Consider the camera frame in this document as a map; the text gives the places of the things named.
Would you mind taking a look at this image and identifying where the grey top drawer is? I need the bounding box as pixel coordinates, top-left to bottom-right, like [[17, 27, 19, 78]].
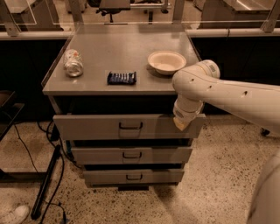
[[53, 114, 206, 140]]

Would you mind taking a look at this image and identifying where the grey drawer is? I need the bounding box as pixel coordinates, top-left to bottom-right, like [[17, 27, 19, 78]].
[[72, 147, 192, 165], [83, 169, 184, 186], [53, 114, 206, 140]]

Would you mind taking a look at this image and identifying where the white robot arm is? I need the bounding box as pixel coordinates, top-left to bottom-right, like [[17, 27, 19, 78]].
[[172, 59, 280, 224]]

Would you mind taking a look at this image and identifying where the grey middle drawer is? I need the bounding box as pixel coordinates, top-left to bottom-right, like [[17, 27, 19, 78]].
[[72, 147, 192, 165]]

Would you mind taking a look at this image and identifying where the grey bottom drawer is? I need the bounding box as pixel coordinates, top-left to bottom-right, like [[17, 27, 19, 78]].
[[83, 169, 184, 186]]

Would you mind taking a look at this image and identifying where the grey metal drawer cabinet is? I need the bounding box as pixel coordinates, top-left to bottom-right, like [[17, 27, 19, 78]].
[[43, 24, 199, 187]]

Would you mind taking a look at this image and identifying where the white paper bowl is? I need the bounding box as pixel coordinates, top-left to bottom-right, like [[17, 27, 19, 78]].
[[148, 51, 186, 75]]

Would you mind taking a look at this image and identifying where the dark blue snack packet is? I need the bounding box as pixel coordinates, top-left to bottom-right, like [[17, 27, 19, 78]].
[[107, 72, 137, 85]]

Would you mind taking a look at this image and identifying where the crushed silver soda can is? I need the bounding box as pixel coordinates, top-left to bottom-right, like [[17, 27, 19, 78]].
[[63, 49, 83, 77]]

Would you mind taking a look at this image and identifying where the black office chair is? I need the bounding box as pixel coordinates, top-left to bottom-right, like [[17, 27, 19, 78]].
[[87, 0, 132, 23]]

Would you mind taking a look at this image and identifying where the black bar on floor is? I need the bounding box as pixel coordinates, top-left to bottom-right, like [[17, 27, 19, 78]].
[[31, 145, 60, 220]]

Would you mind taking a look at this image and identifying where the dark side table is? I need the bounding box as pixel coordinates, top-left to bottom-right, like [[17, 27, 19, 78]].
[[0, 90, 25, 141]]

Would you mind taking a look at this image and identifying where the white sneaker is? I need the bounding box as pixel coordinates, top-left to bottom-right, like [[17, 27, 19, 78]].
[[0, 205, 30, 224]]

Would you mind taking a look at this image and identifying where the black middle drawer handle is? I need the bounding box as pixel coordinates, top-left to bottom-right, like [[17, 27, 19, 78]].
[[122, 151, 142, 159]]

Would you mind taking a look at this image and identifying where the black bottom drawer handle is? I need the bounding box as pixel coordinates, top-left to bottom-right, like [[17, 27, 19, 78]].
[[126, 174, 143, 181]]

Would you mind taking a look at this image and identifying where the black floor cable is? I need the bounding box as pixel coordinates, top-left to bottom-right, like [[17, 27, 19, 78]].
[[12, 119, 82, 224]]

